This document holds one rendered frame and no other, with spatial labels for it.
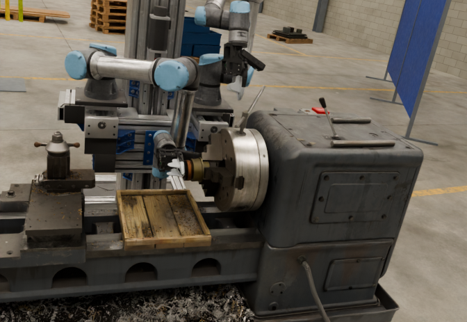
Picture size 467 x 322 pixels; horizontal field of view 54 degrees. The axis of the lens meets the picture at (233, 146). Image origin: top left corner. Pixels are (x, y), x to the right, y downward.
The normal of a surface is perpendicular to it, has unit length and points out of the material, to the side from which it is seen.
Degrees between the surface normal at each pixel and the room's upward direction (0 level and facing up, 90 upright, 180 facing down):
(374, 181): 90
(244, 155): 46
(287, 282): 90
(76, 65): 91
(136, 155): 90
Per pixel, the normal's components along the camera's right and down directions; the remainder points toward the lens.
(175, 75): -0.21, 0.32
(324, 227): 0.31, 0.38
